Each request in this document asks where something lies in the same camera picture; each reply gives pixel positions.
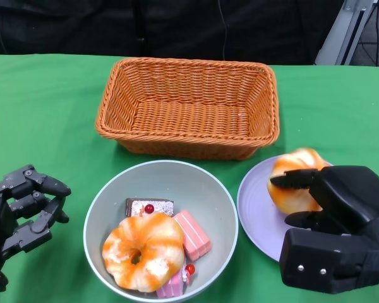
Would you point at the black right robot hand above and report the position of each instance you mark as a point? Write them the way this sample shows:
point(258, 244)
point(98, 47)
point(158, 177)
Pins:
point(350, 199)

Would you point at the twisted orange bread bun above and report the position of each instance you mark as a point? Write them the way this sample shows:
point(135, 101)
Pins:
point(290, 199)

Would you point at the salmon pink striped cake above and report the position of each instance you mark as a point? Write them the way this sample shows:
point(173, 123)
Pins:
point(194, 236)

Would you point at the chocolate cake with cherry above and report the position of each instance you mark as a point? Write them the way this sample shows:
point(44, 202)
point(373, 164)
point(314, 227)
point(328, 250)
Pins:
point(158, 205)

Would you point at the pale green bowl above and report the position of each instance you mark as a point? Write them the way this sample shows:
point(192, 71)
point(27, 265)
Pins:
point(164, 183)

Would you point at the magenta pink cake with cherry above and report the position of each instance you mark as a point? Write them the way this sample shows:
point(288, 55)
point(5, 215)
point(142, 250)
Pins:
point(172, 287)

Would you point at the lavender plate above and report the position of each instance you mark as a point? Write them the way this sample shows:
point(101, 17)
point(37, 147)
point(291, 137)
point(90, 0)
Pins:
point(256, 214)

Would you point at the orange wicker basket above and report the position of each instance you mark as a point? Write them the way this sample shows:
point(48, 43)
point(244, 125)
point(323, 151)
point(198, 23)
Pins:
point(189, 116)

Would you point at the black backdrop curtain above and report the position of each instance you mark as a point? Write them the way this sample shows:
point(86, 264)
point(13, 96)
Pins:
point(82, 25)

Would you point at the grey aluminium frame post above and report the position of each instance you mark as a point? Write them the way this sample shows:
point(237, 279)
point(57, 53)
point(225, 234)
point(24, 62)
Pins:
point(341, 41)

